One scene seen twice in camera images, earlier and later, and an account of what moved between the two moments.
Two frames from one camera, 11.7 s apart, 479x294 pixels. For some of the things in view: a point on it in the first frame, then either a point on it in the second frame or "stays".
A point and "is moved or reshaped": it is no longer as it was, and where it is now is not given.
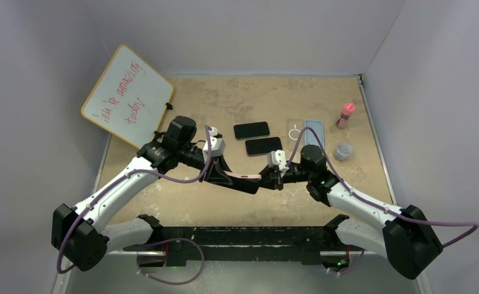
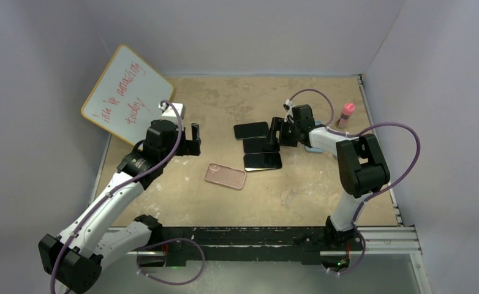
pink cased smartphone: x=247 y=183 → x=261 y=161
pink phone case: x=252 y=176 is moved or reshaped
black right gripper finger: x=271 y=179 → x=272 y=143
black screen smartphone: x=251 y=130 stays
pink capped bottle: x=348 y=109 stays
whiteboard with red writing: x=128 y=98 stays
